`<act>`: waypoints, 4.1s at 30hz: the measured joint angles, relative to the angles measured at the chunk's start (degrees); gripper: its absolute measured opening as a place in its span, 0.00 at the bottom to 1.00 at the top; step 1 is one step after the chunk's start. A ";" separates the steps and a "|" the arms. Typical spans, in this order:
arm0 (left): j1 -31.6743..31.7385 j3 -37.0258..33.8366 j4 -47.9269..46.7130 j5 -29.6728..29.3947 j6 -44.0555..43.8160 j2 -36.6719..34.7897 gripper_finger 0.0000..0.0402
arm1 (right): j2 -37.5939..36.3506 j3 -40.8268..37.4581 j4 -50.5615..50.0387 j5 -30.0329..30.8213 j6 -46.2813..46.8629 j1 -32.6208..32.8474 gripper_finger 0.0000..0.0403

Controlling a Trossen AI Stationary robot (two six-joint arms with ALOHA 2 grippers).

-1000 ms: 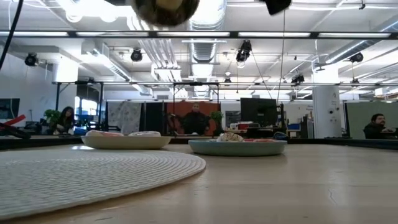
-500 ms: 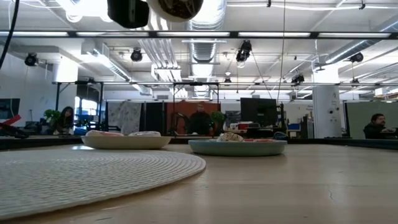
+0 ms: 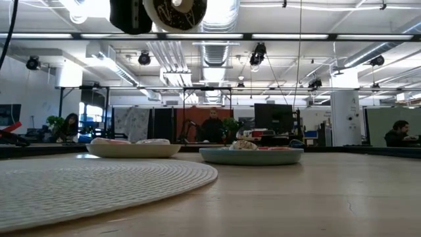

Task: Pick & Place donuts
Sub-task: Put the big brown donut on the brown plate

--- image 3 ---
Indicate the green potted plant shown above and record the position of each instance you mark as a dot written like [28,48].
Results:
[52,121]
[232,124]

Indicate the blue storage box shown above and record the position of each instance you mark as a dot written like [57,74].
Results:
[310,134]

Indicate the black wall screen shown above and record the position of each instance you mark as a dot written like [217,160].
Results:
[13,113]

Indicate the white round column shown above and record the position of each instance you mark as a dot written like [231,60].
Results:
[345,125]

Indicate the green partition panel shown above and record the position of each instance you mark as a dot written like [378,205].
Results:
[378,118]

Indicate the person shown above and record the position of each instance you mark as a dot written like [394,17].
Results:
[69,126]
[213,130]
[396,136]

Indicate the black ceiling spotlight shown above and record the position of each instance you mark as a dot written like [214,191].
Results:
[315,84]
[377,61]
[257,56]
[33,63]
[144,59]

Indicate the black background robot arm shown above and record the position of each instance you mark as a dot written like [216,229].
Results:
[189,126]

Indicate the red bar object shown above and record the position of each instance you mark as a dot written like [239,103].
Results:
[13,126]

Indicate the black computer monitor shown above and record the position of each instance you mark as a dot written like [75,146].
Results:
[273,118]

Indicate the white frosted donut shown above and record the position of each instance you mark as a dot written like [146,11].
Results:
[153,142]

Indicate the patterned grey curtain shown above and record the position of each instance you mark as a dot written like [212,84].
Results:
[131,123]

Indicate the cream round plate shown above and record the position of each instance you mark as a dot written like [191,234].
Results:
[133,151]

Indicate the coral pink iced donut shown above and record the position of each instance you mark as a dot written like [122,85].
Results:
[276,148]

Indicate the black overhead frame bar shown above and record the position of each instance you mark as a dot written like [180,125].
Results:
[246,36]

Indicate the white woven round placemat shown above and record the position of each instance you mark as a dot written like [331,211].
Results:
[98,187]

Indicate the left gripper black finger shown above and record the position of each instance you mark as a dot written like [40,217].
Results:
[128,16]

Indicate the black metal rack frame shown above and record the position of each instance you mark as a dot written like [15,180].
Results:
[183,108]

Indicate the pale blue round plate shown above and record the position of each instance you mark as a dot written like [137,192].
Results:
[250,157]

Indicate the red storage box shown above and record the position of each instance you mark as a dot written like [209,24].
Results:
[260,133]

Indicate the silver ceiling air duct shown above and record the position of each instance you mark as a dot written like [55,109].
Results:
[215,54]

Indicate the orange partition panel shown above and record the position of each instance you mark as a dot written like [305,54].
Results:
[194,113]

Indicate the dark blue rounded object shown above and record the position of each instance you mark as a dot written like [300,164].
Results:
[297,143]

